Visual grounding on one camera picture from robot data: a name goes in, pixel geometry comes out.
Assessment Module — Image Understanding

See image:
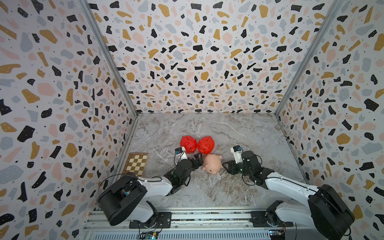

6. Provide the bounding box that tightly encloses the wooden chessboard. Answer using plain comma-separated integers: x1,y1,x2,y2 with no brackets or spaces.
122,153,149,177

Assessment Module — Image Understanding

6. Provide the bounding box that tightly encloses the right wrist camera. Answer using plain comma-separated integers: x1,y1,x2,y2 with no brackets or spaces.
231,145,243,164

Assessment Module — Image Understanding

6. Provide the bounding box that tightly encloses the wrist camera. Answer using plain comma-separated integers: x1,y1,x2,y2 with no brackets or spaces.
231,145,243,164
175,147,188,162

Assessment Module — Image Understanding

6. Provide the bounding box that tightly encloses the circuit board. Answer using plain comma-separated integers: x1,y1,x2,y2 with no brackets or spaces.
269,230,286,240
140,232,159,240

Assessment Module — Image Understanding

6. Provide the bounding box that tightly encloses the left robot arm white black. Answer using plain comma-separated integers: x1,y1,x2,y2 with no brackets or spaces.
97,152,203,228

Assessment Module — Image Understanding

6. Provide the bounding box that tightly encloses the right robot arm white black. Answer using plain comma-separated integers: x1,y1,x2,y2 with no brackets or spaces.
222,146,355,240

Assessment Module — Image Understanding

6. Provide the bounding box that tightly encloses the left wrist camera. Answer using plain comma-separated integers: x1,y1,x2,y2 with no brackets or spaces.
175,147,188,162

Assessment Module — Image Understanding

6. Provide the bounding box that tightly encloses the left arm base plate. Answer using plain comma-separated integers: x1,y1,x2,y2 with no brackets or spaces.
129,212,172,230

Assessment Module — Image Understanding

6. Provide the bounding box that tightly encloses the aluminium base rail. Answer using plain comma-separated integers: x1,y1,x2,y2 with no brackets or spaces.
81,207,324,240

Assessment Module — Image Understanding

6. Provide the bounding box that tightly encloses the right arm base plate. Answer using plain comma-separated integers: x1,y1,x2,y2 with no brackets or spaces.
250,211,294,228

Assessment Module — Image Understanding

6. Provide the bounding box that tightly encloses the left circuit board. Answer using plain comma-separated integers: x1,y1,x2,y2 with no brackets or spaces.
140,232,159,240

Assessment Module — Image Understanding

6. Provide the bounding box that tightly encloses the pink piggy bank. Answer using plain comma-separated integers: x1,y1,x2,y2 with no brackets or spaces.
202,154,223,175

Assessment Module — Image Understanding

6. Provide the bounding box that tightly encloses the right circuit board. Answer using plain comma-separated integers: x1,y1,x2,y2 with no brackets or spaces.
269,230,286,240

